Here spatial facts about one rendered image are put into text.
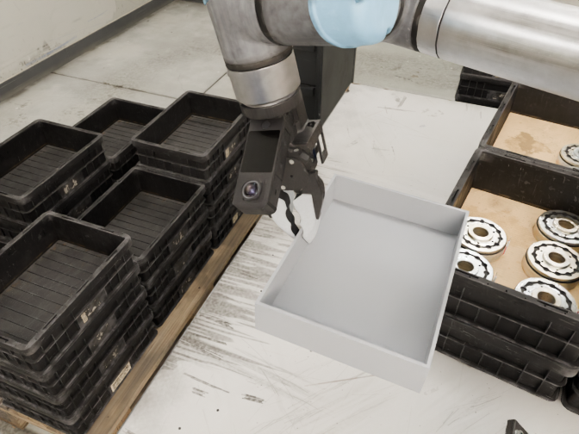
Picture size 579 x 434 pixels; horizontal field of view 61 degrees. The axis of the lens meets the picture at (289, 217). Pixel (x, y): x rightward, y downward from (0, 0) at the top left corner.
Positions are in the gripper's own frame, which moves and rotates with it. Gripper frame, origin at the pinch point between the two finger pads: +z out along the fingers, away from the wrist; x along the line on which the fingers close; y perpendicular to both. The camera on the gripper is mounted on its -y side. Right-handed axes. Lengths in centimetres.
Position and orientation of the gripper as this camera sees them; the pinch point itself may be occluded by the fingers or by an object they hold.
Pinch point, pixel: (301, 238)
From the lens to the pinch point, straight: 66.7
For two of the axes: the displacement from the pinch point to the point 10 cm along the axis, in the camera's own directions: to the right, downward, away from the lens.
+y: 3.2, -6.3, 7.1
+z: 2.3, 7.8, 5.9
